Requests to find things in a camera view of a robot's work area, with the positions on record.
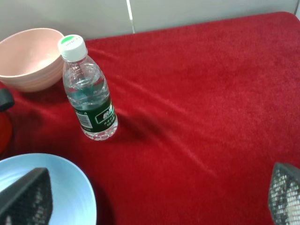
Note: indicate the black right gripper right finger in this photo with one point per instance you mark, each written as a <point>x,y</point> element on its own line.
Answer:
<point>284,194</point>

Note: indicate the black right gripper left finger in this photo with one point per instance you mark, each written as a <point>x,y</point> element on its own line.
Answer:
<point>28,201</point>

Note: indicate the light blue plate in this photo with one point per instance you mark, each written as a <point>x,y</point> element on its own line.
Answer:
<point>74,201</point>

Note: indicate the red tablecloth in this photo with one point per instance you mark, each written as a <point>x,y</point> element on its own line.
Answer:
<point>204,111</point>

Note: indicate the clear water bottle green label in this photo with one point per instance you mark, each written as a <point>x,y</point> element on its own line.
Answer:
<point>87,89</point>

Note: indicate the pink bowl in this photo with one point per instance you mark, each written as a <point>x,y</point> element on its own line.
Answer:
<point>30,60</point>

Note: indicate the red pot black handles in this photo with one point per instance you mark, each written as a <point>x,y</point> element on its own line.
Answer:
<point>6,128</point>

